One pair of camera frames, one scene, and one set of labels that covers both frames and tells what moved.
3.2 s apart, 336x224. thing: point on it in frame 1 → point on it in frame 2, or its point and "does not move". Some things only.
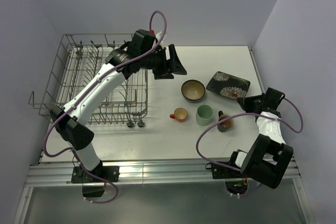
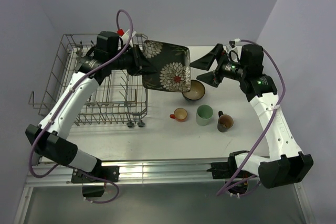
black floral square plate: x=228 y=85 → x=172 y=63
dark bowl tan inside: x=193 y=91 does not move
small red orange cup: x=180 y=115 does not move
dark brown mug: x=224 y=126 does not move
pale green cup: x=204 y=113 does not move
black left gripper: x=173 y=62 → x=140 y=64
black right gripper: x=245 y=102 → x=213 y=78
